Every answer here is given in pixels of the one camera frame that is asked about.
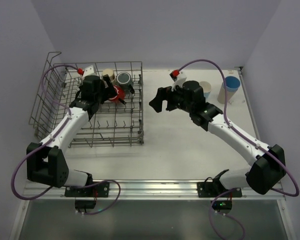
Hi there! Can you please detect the red mug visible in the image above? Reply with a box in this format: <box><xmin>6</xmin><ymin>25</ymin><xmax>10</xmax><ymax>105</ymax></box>
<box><xmin>108</xmin><ymin>85</ymin><xmax>126</xmax><ymax>105</ymax></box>

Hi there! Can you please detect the tall beige cup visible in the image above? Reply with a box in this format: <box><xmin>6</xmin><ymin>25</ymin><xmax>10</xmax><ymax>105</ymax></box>
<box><xmin>217</xmin><ymin>83</ymin><xmax>238</xmax><ymax>104</ymax></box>

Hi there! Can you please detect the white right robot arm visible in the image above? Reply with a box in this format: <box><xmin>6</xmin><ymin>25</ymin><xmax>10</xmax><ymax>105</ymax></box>
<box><xmin>149</xmin><ymin>80</ymin><xmax>286</xmax><ymax>195</ymax></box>

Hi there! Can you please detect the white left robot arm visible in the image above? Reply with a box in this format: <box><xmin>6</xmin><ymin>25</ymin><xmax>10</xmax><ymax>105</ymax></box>
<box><xmin>26</xmin><ymin>75</ymin><xmax>117</xmax><ymax>188</ymax></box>

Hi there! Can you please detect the cream ribbed cup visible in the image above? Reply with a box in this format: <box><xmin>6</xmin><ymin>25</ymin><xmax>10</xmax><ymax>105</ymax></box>
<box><xmin>101</xmin><ymin>68</ymin><xmax>116</xmax><ymax>85</ymax></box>

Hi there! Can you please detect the dark grey mug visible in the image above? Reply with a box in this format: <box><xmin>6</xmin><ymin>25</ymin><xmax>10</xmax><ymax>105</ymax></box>
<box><xmin>116</xmin><ymin>72</ymin><xmax>135</xmax><ymax>94</ymax></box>

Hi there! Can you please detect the white faceted mug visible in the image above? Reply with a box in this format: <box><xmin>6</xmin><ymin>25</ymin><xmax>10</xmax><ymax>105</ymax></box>
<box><xmin>199</xmin><ymin>81</ymin><xmax>212</xmax><ymax>99</ymax></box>

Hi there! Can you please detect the right black controller box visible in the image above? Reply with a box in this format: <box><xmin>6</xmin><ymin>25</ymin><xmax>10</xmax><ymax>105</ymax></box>
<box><xmin>212</xmin><ymin>200</ymin><xmax>233</xmax><ymax>214</ymax></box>

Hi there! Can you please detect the black controller box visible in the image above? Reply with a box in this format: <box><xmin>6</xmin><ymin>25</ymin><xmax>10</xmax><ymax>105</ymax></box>
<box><xmin>74</xmin><ymin>199</ymin><xmax>97</xmax><ymax>213</ymax></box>
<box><xmin>212</xmin><ymin>200</ymin><xmax>233</xmax><ymax>214</ymax></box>

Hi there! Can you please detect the left black controller box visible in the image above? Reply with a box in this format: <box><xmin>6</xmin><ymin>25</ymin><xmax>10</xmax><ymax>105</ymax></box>
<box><xmin>74</xmin><ymin>199</ymin><xmax>97</xmax><ymax>213</ymax></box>

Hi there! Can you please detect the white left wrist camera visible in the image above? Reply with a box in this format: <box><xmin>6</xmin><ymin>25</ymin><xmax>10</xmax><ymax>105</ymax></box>
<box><xmin>82</xmin><ymin>65</ymin><xmax>97</xmax><ymax>78</ymax></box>

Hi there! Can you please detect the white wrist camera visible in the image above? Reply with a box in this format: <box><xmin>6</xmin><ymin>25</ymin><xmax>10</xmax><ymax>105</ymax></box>
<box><xmin>82</xmin><ymin>65</ymin><xmax>97</xmax><ymax>78</ymax></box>
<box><xmin>170</xmin><ymin>69</ymin><xmax>187</xmax><ymax>91</ymax></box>

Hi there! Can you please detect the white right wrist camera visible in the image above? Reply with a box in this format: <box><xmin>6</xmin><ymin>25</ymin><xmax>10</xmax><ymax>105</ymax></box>
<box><xmin>170</xmin><ymin>69</ymin><xmax>187</xmax><ymax>91</ymax></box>

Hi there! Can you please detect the grey wire dish rack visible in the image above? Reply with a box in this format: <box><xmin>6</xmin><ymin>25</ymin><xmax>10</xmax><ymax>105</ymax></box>
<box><xmin>28</xmin><ymin>51</ymin><xmax>144</xmax><ymax>147</ymax></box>

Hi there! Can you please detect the aluminium mounting rail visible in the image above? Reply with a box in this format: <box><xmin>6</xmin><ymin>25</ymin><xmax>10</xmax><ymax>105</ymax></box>
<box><xmin>23</xmin><ymin>177</ymin><xmax>286</xmax><ymax>201</ymax></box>

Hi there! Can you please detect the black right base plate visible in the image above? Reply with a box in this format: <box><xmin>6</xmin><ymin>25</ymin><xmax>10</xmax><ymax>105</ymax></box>
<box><xmin>196</xmin><ymin>169</ymin><xmax>243</xmax><ymax>198</ymax></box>

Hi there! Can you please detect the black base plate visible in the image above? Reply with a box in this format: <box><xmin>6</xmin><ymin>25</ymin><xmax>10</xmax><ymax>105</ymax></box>
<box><xmin>64</xmin><ymin>181</ymin><xmax>110</xmax><ymax>198</ymax></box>
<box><xmin>196</xmin><ymin>169</ymin><xmax>243</xmax><ymax>198</ymax></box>

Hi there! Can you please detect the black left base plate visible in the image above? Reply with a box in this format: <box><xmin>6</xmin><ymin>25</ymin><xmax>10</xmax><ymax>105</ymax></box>
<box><xmin>64</xmin><ymin>181</ymin><xmax>110</xmax><ymax>198</ymax></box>

